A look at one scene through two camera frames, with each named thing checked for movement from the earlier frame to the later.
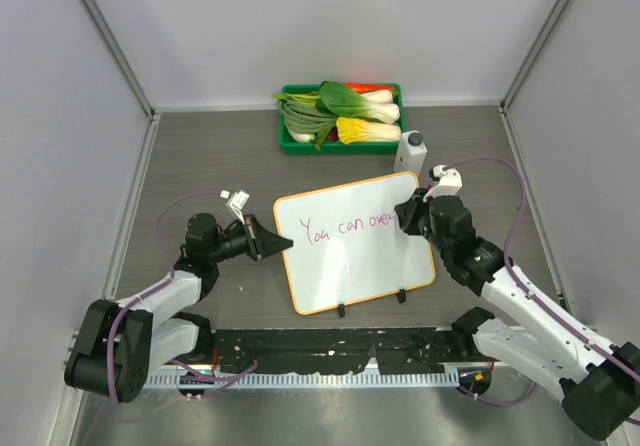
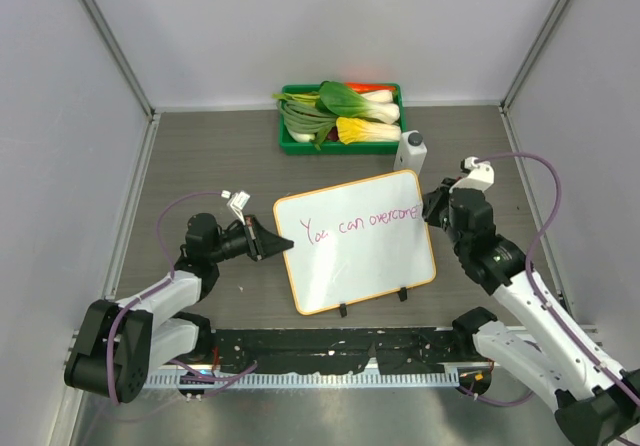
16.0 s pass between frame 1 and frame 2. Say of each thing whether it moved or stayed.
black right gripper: moved
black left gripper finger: stayed
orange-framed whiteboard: stayed
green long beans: stayed
